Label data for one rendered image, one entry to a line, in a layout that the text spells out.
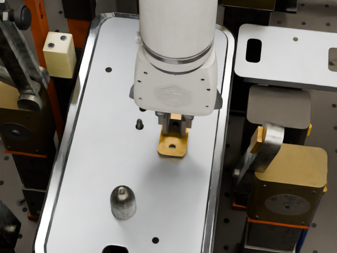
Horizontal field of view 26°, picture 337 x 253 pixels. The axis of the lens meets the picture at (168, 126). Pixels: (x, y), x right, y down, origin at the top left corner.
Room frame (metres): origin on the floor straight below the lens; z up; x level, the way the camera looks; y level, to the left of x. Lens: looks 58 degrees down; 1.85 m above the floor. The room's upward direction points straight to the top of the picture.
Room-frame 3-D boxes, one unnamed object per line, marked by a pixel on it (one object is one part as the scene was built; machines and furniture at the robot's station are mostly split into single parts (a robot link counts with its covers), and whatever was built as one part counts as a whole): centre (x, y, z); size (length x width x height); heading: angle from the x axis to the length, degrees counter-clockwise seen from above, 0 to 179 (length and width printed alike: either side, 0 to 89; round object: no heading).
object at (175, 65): (0.53, -0.01, 1.20); 0.09 x 0.08 x 0.03; 82
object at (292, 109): (0.58, -0.17, 0.84); 0.12 x 0.07 x 0.28; 82
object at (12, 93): (0.56, 0.22, 0.87); 0.10 x 0.07 x 0.35; 82
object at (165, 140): (0.53, -0.01, 1.01); 0.08 x 0.04 x 0.01; 172
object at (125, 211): (0.41, 0.06, 1.02); 0.03 x 0.03 x 0.07
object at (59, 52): (0.63, 0.15, 0.88); 0.04 x 0.04 x 0.37; 82
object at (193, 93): (0.53, -0.01, 1.14); 0.10 x 0.07 x 0.11; 82
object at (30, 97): (0.53, 0.18, 1.06); 0.03 x 0.01 x 0.03; 82
